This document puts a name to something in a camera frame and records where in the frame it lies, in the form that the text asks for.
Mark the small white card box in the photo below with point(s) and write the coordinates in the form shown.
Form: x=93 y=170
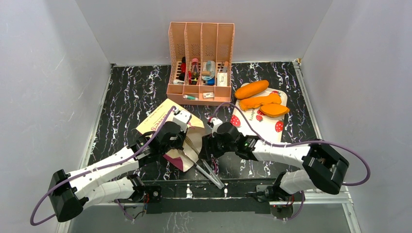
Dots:
x=208 y=95

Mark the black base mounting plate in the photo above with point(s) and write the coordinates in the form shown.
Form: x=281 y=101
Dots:
x=204 y=196

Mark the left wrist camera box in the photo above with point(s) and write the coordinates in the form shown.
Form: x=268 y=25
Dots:
x=182 y=119

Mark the fake orange bread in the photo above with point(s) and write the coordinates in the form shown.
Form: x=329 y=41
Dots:
x=255 y=102

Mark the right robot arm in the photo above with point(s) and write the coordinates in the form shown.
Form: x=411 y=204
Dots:
x=319 y=165

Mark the pink capped tube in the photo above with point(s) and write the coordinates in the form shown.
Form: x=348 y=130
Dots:
x=194 y=71

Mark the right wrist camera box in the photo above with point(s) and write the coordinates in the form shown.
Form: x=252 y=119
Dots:
x=214 y=123

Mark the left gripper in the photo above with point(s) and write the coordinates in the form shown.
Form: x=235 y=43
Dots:
x=180 y=145

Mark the strawberry print tray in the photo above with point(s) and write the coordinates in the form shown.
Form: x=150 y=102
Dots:
x=253 y=121

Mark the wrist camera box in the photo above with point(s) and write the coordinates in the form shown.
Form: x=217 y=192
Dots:
x=182 y=119
x=214 y=123

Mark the aluminium frame rail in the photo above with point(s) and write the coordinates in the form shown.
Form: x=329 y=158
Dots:
x=318 y=197

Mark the smooth orange bread loaf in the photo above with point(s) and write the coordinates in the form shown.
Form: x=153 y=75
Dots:
x=251 y=89

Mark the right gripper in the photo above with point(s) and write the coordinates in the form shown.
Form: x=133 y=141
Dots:
x=208 y=149

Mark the orange bread slice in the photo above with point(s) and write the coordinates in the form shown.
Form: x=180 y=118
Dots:
x=274 y=110

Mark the blue tape dispenser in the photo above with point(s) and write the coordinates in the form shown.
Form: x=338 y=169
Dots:
x=208 y=73

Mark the white label box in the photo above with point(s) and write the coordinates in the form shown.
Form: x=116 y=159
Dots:
x=222 y=79

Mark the green marker pen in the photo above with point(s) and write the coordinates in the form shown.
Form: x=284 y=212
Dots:
x=190 y=97

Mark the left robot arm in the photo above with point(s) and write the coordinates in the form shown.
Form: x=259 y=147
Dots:
x=75 y=191

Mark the metal tongs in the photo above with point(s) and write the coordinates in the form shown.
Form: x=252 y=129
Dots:
x=206 y=170

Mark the orange plastic file organizer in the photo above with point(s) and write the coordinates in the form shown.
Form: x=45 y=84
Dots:
x=204 y=41

